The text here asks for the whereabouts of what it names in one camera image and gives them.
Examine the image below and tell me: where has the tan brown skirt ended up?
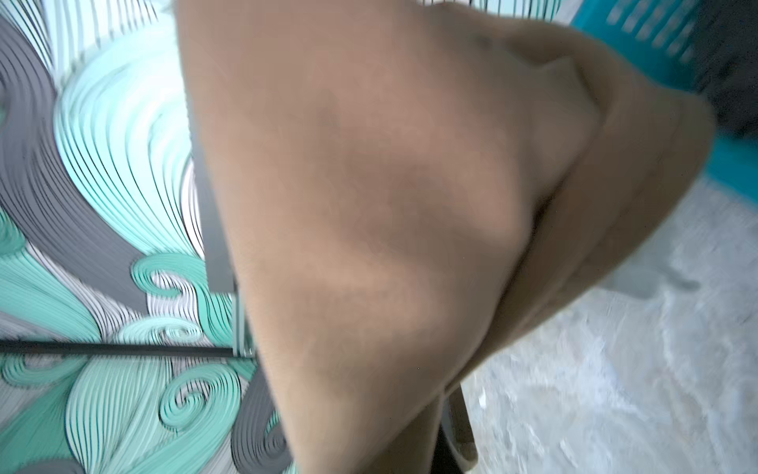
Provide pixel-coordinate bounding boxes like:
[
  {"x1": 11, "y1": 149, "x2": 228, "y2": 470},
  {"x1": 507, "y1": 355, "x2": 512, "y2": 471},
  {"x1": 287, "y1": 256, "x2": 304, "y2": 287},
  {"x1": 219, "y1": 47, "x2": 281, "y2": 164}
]
[{"x1": 175, "y1": 1, "x2": 715, "y2": 473}]

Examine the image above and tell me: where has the aluminium back rail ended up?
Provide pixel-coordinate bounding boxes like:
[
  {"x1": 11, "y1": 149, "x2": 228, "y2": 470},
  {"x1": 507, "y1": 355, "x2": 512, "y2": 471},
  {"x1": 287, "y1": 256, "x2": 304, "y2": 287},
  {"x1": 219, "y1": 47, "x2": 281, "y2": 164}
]
[{"x1": 232, "y1": 288, "x2": 250, "y2": 357}]

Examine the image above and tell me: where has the grey polka dot skirt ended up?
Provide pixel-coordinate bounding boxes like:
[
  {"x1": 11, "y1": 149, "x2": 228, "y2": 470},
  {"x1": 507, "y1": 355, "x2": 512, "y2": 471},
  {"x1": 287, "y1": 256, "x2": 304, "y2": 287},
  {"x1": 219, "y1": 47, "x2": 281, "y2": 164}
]
[{"x1": 692, "y1": 0, "x2": 757, "y2": 140}]

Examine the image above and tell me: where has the black left corner post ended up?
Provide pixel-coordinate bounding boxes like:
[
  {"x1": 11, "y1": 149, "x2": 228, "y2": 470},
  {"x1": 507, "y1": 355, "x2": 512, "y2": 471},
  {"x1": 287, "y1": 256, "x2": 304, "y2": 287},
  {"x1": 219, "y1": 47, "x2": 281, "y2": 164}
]
[{"x1": 1, "y1": 340, "x2": 255, "y2": 359}]

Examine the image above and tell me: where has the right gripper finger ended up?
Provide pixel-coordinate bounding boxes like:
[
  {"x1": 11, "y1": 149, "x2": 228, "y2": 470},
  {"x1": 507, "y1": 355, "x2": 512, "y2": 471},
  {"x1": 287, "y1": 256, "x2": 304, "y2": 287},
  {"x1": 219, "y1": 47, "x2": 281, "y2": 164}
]
[{"x1": 432, "y1": 385, "x2": 479, "y2": 474}]

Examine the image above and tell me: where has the teal plastic basket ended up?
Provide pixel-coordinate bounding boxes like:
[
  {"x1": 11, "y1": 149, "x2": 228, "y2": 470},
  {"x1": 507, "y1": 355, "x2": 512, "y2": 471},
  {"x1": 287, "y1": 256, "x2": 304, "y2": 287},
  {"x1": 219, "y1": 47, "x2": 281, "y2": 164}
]
[{"x1": 570, "y1": 0, "x2": 757, "y2": 203}]

